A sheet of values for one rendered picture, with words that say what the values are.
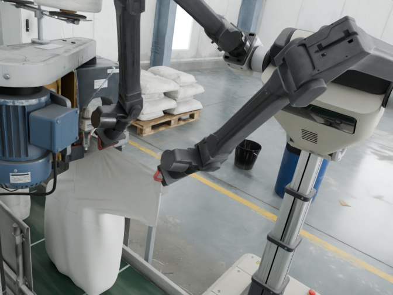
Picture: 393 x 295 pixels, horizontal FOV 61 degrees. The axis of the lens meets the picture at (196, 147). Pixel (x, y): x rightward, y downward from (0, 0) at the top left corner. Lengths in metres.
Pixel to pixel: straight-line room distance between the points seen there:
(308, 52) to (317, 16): 8.57
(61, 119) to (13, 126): 0.11
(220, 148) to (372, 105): 0.48
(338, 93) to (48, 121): 0.82
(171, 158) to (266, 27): 8.92
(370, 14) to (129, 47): 8.17
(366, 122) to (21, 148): 0.95
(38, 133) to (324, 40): 0.65
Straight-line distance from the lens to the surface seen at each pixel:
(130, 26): 0.91
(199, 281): 2.26
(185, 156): 0.89
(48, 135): 0.86
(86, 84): 1.20
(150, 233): 1.66
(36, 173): 0.95
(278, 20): 9.58
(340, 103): 1.09
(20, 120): 0.89
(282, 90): 0.65
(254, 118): 0.73
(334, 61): 0.61
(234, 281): 1.95
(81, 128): 1.19
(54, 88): 1.14
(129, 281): 1.68
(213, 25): 1.06
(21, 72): 0.83
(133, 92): 1.04
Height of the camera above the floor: 1.61
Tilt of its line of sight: 24 degrees down
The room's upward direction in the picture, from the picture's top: 10 degrees clockwise
